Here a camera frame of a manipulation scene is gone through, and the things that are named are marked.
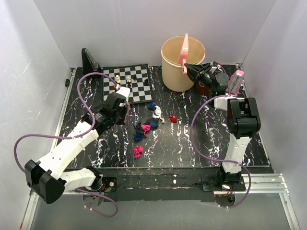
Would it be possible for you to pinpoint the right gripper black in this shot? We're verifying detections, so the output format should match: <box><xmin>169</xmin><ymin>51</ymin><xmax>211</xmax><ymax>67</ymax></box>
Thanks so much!
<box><xmin>182</xmin><ymin>63</ymin><xmax>216</xmax><ymax>92</ymax></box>

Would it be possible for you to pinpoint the pink dustpan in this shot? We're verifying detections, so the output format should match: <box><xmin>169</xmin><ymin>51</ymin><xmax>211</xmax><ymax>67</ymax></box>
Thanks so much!
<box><xmin>177</xmin><ymin>33</ymin><xmax>189</xmax><ymax>74</ymax></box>

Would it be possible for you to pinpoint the pink hand brush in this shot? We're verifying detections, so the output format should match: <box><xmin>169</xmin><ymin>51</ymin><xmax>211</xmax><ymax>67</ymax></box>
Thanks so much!
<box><xmin>123</xmin><ymin>103</ymin><xmax>130</xmax><ymax>125</ymax></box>

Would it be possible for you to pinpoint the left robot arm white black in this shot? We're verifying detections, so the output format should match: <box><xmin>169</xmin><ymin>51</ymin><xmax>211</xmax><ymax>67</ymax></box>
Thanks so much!
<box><xmin>25</xmin><ymin>87</ymin><xmax>130</xmax><ymax>204</ymax></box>

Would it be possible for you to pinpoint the dark scrap by left arm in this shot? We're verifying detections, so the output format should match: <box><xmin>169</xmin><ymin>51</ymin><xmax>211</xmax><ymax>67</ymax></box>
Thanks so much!
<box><xmin>133</xmin><ymin>121</ymin><xmax>143</xmax><ymax>134</ymax></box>

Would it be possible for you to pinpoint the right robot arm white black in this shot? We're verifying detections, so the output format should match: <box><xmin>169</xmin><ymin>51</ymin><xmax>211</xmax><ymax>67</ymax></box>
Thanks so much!
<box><xmin>184</xmin><ymin>62</ymin><xmax>261</xmax><ymax>191</ymax></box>

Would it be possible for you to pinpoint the brown metronome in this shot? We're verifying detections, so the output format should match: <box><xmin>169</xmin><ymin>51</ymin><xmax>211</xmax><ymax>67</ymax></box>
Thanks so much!
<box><xmin>194</xmin><ymin>81</ymin><xmax>211</xmax><ymax>95</ymax></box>

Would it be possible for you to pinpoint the beige plastic bucket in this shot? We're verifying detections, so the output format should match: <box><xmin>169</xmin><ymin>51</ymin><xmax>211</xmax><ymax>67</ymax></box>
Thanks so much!
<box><xmin>161</xmin><ymin>36</ymin><xmax>206</xmax><ymax>92</ymax></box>

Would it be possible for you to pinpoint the white chess piece left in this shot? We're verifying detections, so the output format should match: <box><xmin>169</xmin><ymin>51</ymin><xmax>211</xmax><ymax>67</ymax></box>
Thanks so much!
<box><xmin>116</xmin><ymin>75</ymin><xmax>121</xmax><ymax>84</ymax></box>

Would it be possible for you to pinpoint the navy scrap near chessboard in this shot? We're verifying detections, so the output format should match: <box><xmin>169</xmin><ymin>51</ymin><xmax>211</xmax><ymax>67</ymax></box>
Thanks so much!
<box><xmin>147</xmin><ymin>102</ymin><xmax>156</xmax><ymax>111</ymax></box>

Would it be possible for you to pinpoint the magenta scrap upper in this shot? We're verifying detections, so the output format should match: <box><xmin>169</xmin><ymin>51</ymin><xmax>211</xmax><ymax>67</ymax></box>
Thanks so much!
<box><xmin>141</xmin><ymin>124</ymin><xmax>151</xmax><ymax>137</ymax></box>

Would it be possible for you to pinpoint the navy scrap left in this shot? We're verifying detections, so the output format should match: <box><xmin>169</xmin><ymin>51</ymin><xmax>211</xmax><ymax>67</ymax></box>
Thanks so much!
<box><xmin>133</xmin><ymin>133</ymin><xmax>144</xmax><ymax>141</ymax></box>

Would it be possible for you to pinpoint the black grey chessboard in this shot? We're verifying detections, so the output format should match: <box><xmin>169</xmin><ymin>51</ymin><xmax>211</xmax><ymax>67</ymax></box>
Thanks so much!
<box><xmin>102</xmin><ymin>64</ymin><xmax>153</xmax><ymax>104</ymax></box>

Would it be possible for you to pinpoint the navy scrap under magenta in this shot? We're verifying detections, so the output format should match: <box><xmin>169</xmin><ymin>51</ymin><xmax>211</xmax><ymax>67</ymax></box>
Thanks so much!
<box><xmin>145</xmin><ymin>118</ymin><xmax>159</xmax><ymax>130</ymax></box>

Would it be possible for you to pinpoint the black chess piece edge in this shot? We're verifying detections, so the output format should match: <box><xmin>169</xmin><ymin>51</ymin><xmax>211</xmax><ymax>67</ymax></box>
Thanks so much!
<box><xmin>143</xmin><ymin>78</ymin><xmax>149</xmax><ymax>86</ymax></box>

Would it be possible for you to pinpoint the white scrap near brush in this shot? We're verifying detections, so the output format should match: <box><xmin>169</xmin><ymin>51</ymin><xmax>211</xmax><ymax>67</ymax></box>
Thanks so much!
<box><xmin>153</xmin><ymin>105</ymin><xmax>165</xmax><ymax>124</ymax></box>

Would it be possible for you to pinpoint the pink metronome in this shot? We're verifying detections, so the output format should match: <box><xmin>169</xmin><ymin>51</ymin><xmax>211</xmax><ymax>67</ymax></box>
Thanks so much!
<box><xmin>226</xmin><ymin>70</ymin><xmax>244</xmax><ymax>96</ymax></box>

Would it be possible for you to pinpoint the magenta scrap front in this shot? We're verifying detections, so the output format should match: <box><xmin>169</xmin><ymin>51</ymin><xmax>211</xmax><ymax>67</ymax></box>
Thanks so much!
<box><xmin>134</xmin><ymin>146</ymin><xmax>143</xmax><ymax>159</ymax></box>

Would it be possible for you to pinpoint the red paper scrap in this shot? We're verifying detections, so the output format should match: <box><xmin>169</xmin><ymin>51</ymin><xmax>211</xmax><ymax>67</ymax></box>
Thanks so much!
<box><xmin>169</xmin><ymin>115</ymin><xmax>177</xmax><ymax>123</ymax></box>

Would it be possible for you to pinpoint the black metronome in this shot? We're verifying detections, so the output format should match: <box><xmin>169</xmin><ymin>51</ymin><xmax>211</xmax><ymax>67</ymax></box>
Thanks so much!
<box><xmin>81</xmin><ymin>48</ymin><xmax>101</xmax><ymax>75</ymax></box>

